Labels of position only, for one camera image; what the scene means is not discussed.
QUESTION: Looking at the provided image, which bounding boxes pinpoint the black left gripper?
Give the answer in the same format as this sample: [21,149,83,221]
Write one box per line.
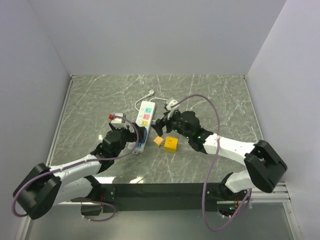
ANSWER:
[109,121,145,158]

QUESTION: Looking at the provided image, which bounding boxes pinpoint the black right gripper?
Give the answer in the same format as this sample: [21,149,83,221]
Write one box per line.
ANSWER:
[151,109,192,139]

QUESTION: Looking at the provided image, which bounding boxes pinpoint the blue cube socket adapter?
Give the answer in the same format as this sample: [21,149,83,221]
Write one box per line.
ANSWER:
[136,126,148,148]

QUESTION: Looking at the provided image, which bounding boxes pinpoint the small orange plug adapter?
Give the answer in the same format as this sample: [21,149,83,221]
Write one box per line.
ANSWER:
[153,136,164,147]

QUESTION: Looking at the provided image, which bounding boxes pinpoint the yellow cube socket adapter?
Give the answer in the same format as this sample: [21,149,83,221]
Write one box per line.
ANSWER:
[164,136,179,153]

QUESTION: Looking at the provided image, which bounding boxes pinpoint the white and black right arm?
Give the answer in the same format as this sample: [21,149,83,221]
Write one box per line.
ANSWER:
[152,110,288,200]

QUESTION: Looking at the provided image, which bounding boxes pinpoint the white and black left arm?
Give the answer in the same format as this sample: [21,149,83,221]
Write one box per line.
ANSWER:
[12,125,147,220]

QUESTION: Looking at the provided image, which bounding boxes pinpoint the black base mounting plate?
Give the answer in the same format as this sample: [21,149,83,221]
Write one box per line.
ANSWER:
[70,182,248,217]

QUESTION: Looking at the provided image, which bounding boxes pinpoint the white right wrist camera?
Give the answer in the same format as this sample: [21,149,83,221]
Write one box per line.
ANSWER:
[164,98,180,111]

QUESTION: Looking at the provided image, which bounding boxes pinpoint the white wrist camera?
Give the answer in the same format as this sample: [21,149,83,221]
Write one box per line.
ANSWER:
[108,113,126,129]
[164,98,180,111]

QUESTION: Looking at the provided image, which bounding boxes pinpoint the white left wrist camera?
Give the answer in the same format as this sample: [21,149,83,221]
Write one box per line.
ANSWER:
[108,113,126,129]

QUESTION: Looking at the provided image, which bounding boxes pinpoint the white power strip cable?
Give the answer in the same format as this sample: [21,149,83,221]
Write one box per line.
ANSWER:
[134,90,169,112]

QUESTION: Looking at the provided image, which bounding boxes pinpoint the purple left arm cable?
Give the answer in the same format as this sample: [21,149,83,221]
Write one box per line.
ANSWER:
[11,117,140,223]

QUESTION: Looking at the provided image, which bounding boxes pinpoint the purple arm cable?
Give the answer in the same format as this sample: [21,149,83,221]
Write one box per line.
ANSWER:
[11,117,140,223]
[169,94,253,232]

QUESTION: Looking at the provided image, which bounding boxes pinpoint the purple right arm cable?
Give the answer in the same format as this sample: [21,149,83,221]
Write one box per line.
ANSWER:
[169,94,253,232]

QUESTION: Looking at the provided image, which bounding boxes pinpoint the aluminium frame rail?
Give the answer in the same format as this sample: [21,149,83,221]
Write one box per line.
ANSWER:
[15,74,76,240]

